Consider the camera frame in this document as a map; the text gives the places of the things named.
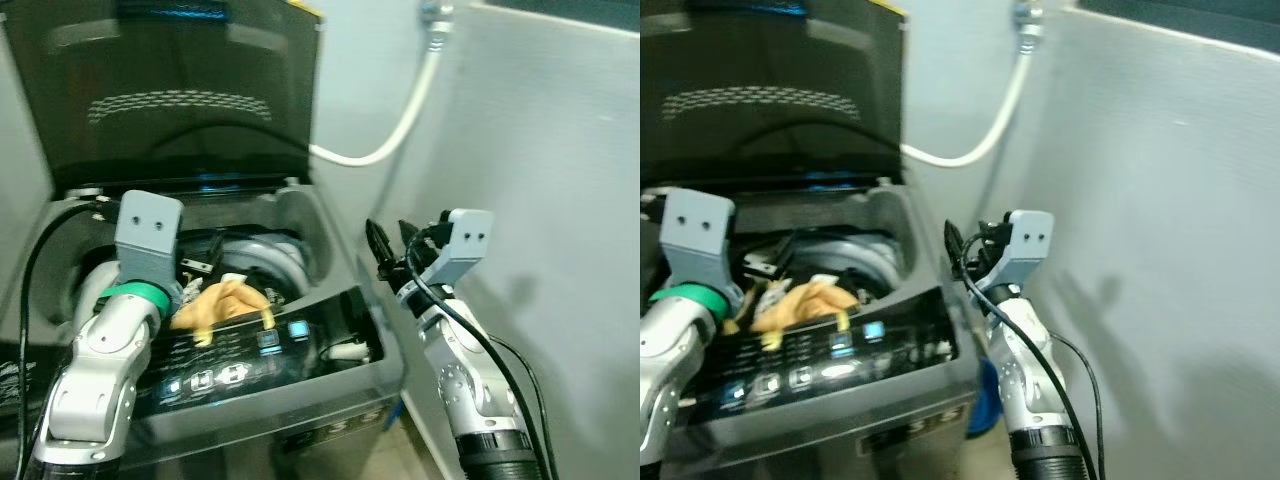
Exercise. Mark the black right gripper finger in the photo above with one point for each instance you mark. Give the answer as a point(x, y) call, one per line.
point(954, 245)
point(408, 235)
point(983, 235)
point(378, 245)

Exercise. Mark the grey top-load washing machine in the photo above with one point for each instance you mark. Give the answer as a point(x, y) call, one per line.
point(300, 400)
point(900, 410)

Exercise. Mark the yellow garment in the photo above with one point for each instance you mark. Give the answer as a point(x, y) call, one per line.
point(805, 303)
point(225, 303)

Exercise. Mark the blue plastic object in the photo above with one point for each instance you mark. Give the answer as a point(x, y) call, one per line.
point(985, 400)

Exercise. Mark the dark tinted washer lid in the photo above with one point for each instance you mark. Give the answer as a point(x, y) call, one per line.
point(180, 60)
point(780, 60)

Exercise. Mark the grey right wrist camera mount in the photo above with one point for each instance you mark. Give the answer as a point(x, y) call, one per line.
point(1030, 240)
point(468, 240)

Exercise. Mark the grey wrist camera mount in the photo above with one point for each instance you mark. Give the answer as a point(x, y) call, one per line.
point(468, 240)
point(150, 230)
point(1030, 240)
point(700, 230)

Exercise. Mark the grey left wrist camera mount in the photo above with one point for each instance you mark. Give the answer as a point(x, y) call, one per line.
point(150, 230)
point(700, 230)

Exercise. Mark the silver wall faucet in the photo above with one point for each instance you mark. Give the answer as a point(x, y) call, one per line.
point(1026, 15)
point(436, 15)

